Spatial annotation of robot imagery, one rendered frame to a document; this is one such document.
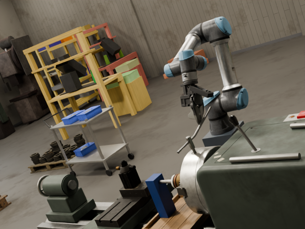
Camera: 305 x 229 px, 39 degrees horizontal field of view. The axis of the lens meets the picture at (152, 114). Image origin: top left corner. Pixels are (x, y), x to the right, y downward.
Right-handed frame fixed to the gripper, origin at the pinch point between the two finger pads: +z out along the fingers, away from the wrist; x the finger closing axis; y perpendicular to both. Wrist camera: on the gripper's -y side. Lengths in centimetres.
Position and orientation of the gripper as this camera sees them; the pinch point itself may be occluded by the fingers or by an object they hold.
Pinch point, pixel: (200, 121)
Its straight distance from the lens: 208.0
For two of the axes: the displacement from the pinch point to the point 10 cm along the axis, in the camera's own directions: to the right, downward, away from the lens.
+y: -7.4, 1.3, 6.6
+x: -6.6, 0.8, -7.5
